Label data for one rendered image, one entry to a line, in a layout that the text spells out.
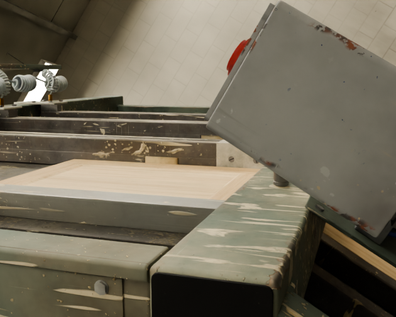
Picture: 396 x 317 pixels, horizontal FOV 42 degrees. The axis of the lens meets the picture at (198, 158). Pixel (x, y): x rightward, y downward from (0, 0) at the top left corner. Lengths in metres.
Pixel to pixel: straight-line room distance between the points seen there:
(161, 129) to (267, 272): 1.20
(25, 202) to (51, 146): 0.49
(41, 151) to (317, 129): 1.00
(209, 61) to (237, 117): 6.07
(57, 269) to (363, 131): 0.31
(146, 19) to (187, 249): 6.34
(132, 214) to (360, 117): 0.43
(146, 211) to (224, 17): 5.88
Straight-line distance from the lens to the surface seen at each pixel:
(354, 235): 0.70
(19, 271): 0.57
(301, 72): 0.42
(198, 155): 1.16
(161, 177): 1.05
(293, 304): 0.50
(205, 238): 0.56
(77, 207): 0.80
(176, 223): 0.74
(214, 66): 6.47
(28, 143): 1.36
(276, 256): 0.51
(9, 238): 0.60
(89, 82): 6.95
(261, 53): 0.42
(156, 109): 2.75
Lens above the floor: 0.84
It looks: 10 degrees up
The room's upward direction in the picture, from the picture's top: 56 degrees counter-clockwise
